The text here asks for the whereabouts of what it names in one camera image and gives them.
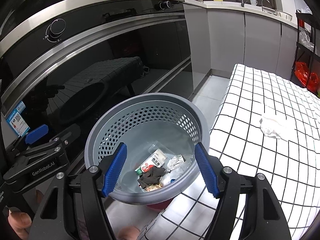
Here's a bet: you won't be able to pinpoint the clear plastic bag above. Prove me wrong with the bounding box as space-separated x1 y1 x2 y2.
159 155 193 187

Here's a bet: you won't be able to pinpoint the grey cloth rag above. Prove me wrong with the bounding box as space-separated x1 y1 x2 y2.
137 166 166 189

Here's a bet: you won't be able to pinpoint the red white snack wrapper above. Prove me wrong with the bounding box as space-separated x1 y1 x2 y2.
144 184 162 192

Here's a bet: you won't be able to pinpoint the clear plastic cup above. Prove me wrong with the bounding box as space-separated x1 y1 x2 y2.
148 141 175 159

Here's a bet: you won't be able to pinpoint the green white medicine box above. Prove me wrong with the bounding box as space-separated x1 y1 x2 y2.
135 150 166 175

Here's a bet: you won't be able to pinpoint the grey kitchen cabinets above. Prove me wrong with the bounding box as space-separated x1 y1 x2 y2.
183 0 297 87

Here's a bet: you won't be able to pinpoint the left hand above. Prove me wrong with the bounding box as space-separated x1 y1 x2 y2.
8 211 32 239

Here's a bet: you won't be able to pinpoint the right hand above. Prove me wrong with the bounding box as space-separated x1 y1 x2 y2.
117 226 140 240

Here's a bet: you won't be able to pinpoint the blue energy label sticker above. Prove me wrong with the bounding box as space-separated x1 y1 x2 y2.
7 101 30 137

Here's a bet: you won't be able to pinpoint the crumpled foil paper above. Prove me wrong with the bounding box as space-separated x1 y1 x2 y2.
167 154 185 172

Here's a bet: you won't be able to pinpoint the grey perforated waste basket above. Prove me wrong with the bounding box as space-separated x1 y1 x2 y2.
84 93 210 205

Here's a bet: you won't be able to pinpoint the black glass oven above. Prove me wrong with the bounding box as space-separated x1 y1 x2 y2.
1 0 194 164

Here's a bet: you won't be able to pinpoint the white black grid tablecloth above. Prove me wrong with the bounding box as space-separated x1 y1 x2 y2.
138 64 319 239

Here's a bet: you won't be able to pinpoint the crumpled white tissue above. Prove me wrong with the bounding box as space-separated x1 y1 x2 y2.
259 115 295 141

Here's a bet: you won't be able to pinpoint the black oven knob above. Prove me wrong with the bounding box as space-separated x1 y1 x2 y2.
44 18 66 43

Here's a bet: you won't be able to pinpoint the red plastic bag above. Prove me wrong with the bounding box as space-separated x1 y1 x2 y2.
294 61 319 93

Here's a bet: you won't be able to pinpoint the black metal shelf rack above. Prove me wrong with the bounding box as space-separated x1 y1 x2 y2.
290 9 319 96

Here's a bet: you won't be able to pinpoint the white mug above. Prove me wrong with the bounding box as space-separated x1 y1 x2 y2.
250 0 258 6

